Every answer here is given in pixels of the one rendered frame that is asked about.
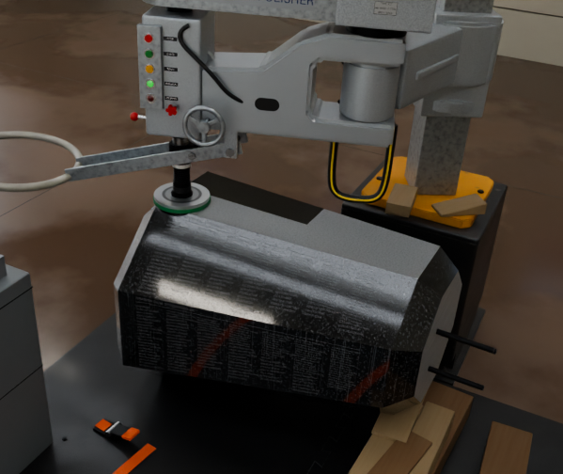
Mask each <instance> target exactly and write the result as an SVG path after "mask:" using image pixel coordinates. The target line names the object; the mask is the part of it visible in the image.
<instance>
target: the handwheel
mask: <svg viewBox="0 0 563 474"><path fill-rule="evenodd" d="M196 111H208V112H210V113H212V114H213V115H215V116H216V118H214V119H212V120H210V119H209V118H205V119H202V120H198V119H196V118H194V117H192V116H191V115H192V114H193V113H194V112H196ZM188 119H189V120H190V121H192V122H193V123H194V124H196V128H197V130H198V131H199V132H200V133H201V136H202V141H199V140H197V139H195V138H194V137H193V136H192V135H191V134H190V132H189V130H188V126H187V123H188ZM217 122H219V123H220V133H219V135H218V136H217V137H216V138H215V139H214V140H212V141H210V142H207V132H208V131H209V130H210V128H211V126H212V125H213V124H215V123H217ZM182 129H183V132H184V134H185V135H186V137H187V138H188V139H189V140H190V141H191V142H192V143H194V144H195V145H197V146H199V147H205V148H207V147H212V146H214V145H216V144H218V143H219V142H220V141H221V140H222V139H223V137H224V135H225V132H226V125H225V121H224V119H223V117H222V116H221V114H220V113H219V112H218V111H217V110H215V109H214V108H212V107H210V106H207V105H197V106H194V107H192V108H190V109H189V110H188V111H187V112H186V113H185V115H184V117H183V120H182Z"/></svg>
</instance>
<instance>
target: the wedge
mask: <svg viewBox="0 0 563 474"><path fill-rule="evenodd" d="M431 207H432V208H433V209H434V210H435V211H436V212H437V213H438V214H439V215H440V216H441V217H449V216H462V215H475V214H485V212H486V208H487V203H486V202H485V201H484V200H483V199H482V198H481V197H480V196H479V195H478V194H477V193H475V194H472V195H468V196H464V197H457V198H453V199H450V200H446V201H442V202H438V203H434V204H431Z"/></svg>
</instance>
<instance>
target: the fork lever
mask: <svg viewBox="0 0 563 474"><path fill-rule="evenodd" d="M218 135H219V134H210V135H207V142H210V141H212V140H214V139H215V138H216V137H217V136H218ZM247 142H248V138H247V134H246V133H240V132H239V134H238V155H239V154H243V152H242V146H241V143H247ZM168 143H169V142H164V143H159V144H153V145H147V146H142V147H136V148H130V149H125V150H115V151H109V152H104V153H98V154H92V155H87V156H81V157H76V158H75V159H76V162H80V163H82V165H83V166H78V167H73V168H66V169H65V173H68V174H70V175H71V180H70V181H69V182H73V181H80V180H85V179H91V178H98V177H103V176H109V175H115V174H121V173H127V172H133V171H138V170H145V169H151V168H156V167H163V166H173V165H179V164H186V163H192V162H197V161H203V160H210V159H215V158H221V157H224V138H223V139H222V140H221V141H220V142H219V143H218V144H216V145H214V146H212V147H207V148H205V147H198V148H192V149H187V150H175V151H169V144H168ZM234 154H235V153H234V150H233V149H230V148H228V149H227V150H226V156H228V157H230V158H231V157H232V156H233V155H234Z"/></svg>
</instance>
